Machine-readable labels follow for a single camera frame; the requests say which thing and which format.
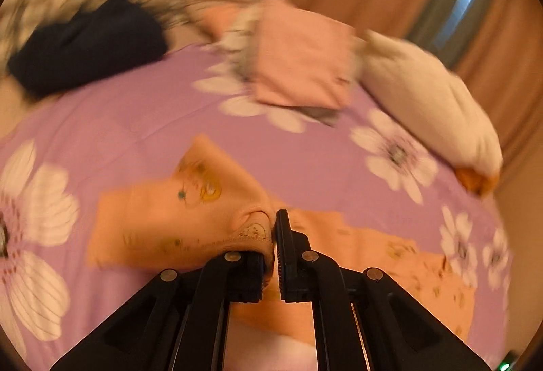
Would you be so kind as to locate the folded pink cloth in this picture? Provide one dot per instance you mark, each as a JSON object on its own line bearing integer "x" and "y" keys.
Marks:
{"x": 301, "y": 53}

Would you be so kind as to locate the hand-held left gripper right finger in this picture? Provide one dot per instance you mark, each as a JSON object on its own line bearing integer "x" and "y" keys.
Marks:
{"x": 283, "y": 252}

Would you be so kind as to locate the orange cartoon print shirt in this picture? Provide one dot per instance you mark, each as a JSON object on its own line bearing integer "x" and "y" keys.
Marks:
{"x": 169, "y": 210}

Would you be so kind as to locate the white pillow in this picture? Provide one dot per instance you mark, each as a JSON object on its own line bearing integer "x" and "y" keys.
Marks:
{"x": 424, "y": 99}

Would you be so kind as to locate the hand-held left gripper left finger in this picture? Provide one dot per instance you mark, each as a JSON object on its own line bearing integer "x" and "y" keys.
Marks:
{"x": 249, "y": 274}

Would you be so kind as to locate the purple floral bed sheet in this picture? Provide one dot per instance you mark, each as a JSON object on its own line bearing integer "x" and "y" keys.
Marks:
{"x": 127, "y": 121}

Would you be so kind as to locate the dark navy cloth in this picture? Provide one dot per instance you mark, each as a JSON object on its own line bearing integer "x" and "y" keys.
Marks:
{"x": 89, "y": 44}

